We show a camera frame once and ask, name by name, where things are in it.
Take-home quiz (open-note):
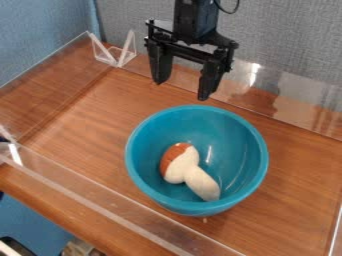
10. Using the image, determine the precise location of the clear acrylic back barrier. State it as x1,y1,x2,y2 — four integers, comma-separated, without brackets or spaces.
100,32,342,141

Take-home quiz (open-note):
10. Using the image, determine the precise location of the clear acrylic left barrier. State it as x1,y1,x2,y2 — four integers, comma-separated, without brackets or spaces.
0,31,111,139

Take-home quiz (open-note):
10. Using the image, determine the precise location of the white brown toy mushroom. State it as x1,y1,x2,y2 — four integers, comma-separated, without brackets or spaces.
159,142,221,201

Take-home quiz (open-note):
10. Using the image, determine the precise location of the clear acrylic barrier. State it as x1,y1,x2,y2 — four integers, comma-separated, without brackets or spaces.
100,32,342,141
0,125,246,256
0,31,111,139

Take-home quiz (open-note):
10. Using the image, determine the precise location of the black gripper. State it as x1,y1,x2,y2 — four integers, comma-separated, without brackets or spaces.
146,0,239,101

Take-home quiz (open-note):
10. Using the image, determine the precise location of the blue bowl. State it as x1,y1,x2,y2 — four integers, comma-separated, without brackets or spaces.
125,105,269,217

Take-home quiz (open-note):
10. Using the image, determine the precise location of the clear acrylic corner bracket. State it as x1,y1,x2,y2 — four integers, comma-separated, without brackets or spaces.
88,30,138,68

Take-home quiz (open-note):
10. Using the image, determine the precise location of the clear acrylic front barrier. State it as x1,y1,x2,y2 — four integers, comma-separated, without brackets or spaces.
0,125,246,256

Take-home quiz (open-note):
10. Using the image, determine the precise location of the black cable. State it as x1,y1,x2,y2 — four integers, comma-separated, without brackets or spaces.
213,0,242,16

